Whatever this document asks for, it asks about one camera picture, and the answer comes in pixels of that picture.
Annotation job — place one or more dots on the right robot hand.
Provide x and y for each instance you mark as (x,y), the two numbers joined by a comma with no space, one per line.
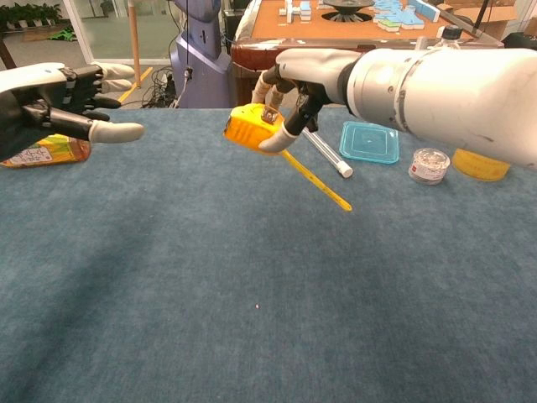
(314,71)

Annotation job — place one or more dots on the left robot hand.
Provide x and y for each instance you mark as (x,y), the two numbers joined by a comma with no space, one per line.
(42,113)

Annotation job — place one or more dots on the yellow tape measure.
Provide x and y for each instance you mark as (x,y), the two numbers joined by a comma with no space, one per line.
(247,130)

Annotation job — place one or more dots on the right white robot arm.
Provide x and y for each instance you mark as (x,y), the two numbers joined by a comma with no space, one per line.
(440,92)

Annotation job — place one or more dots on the yellow packing tape roll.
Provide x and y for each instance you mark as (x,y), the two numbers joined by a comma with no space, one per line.
(478,168)

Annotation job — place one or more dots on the brown tea bottle yellow label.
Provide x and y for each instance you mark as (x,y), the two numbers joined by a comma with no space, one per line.
(63,151)

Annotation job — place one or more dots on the brown wooden mahjong table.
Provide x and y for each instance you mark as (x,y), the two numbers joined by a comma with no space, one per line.
(277,25)

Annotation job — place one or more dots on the white blue tile stack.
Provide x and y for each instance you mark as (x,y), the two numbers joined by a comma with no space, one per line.
(295,10)

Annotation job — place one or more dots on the black round table hub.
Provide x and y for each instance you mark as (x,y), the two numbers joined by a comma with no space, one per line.
(346,12)

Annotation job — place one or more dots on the clear tube with white cap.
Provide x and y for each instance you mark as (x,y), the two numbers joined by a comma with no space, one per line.
(331,157)

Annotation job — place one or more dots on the teal plastic container lid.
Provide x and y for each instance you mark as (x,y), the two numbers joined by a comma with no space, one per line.
(369,142)

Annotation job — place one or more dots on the blue white tile pile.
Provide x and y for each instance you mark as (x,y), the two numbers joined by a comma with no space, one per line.
(392,19)

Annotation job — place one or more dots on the green potted plants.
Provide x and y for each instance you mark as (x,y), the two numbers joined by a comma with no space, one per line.
(25,14)

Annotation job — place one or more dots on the wooden pole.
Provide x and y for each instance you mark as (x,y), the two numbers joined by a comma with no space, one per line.
(135,42)

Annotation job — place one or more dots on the white blue mahjong tile bar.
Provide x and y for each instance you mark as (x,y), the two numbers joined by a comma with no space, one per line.
(425,12)

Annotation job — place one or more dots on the small clear jar of clips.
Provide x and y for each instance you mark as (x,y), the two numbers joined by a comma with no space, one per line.
(428,168)

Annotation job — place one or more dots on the black tripod stand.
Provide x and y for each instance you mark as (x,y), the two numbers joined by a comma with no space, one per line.
(483,17)

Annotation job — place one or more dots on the cardboard box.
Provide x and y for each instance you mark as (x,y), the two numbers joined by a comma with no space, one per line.
(499,17)

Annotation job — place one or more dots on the blue felt table mat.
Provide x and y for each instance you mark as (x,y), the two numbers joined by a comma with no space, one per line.
(210,273)

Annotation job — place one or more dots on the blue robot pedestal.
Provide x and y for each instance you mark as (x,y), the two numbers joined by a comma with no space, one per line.
(201,63)

